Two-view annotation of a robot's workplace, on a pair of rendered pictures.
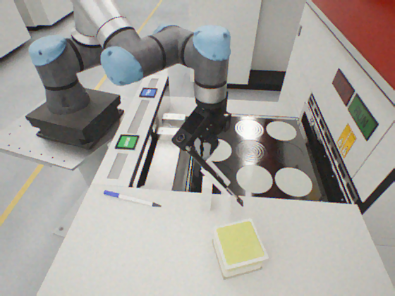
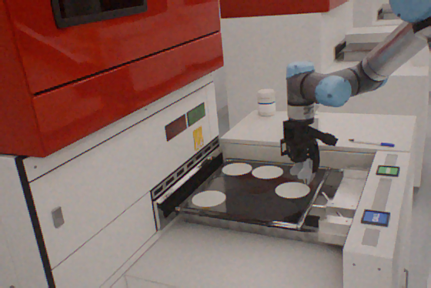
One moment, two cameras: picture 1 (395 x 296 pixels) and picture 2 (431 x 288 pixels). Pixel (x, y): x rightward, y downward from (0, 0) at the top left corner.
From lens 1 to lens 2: 1.71 m
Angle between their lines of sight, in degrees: 112
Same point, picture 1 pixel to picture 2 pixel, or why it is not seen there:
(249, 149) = (257, 187)
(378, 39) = (204, 61)
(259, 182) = (264, 169)
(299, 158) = (215, 179)
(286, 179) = (241, 169)
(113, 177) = (392, 155)
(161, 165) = (353, 192)
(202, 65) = not seen: hidden behind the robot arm
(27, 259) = not seen: outside the picture
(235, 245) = not seen: hidden behind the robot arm
